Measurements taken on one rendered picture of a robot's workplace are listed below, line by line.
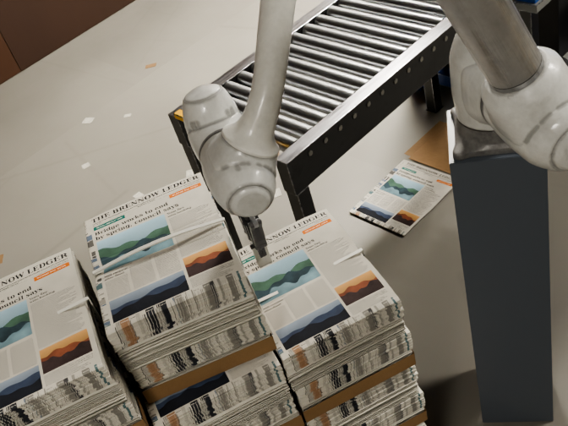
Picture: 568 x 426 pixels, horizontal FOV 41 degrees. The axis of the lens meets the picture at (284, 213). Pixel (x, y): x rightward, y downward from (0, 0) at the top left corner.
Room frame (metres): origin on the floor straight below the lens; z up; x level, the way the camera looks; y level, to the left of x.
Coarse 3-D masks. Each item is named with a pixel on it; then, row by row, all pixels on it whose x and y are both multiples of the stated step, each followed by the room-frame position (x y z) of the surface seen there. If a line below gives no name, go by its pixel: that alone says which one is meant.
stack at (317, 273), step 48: (288, 240) 1.37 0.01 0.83; (336, 240) 1.32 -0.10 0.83; (288, 288) 1.22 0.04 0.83; (336, 288) 1.17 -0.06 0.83; (384, 288) 1.13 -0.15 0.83; (288, 336) 1.08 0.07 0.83; (336, 336) 1.05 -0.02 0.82; (384, 336) 1.07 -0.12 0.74; (240, 384) 1.00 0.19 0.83; (288, 384) 1.09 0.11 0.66; (336, 384) 1.04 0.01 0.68; (384, 384) 1.07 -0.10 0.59
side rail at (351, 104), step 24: (408, 48) 2.08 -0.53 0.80; (432, 48) 2.07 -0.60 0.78; (384, 72) 2.00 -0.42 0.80; (408, 72) 2.00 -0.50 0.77; (432, 72) 2.07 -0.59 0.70; (360, 96) 1.91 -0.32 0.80; (384, 96) 1.94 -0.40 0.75; (408, 96) 2.00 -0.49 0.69; (336, 120) 1.83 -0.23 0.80; (360, 120) 1.87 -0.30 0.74; (312, 144) 1.76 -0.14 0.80; (336, 144) 1.81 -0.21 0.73; (288, 168) 1.71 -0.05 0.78; (312, 168) 1.75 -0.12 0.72; (288, 192) 1.73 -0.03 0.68
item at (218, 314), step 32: (160, 256) 1.19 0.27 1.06; (192, 256) 1.15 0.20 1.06; (224, 256) 1.12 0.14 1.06; (96, 288) 1.15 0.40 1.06; (128, 288) 1.12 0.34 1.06; (160, 288) 1.09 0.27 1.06; (192, 288) 1.06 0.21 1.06; (224, 288) 1.05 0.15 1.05; (128, 320) 1.04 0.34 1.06; (160, 320) 1.03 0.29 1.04; (192, 320) 1.04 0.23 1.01; (224, 320) 1.04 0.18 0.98; (256, 320) 1.05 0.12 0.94; (128, 352) 1.02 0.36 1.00; (160, 352) 1.03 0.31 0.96; (192, 352) 1.03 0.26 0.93; (224, 352) 1.04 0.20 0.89; (160, 384) 1.03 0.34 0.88
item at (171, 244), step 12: (216, 216) 1.25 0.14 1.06; (180, 228) 1.25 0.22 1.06; (204, 228) 1.23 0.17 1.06; (216, 228) 1.22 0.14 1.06; (168, 240) 1.23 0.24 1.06; (180, 240) 1.22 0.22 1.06; (192, 240) 1.20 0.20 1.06; (120, 252) 1.24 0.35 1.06; (144, 252) 1.22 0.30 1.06; (156, 252) 1.20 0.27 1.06; (168, 252) 1.19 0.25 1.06; (96, 264) 1.23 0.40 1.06; (120, 264) 1.20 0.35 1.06; (132, 264) 1.19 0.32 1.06; (96, 276) 1.19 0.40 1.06
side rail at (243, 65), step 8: (328, 0) 2.58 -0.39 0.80; (336, 0) 2.56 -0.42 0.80; (320, 8) 2.53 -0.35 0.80; (304, 16) 2.51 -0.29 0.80; (312, 16) 2.49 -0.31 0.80; (296, 24) 2.48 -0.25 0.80; (304, 24) 2.46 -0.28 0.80; (248, 56) 2.36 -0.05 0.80; (240, 64) 2.32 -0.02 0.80; (248, 64) 2.30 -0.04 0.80; (232, 72) 2.29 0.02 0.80; (248, 72) 2.30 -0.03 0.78; (216, 80) 2.27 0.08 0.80; (224, 80) 2.25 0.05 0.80; (232, 80) 2.26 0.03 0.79; (176, 120) 2.13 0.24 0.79; (176, 128) 2.15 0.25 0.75; (184, 128) 2.13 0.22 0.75; (184, 136) 2.12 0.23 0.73; (184, 144) 2.13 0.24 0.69
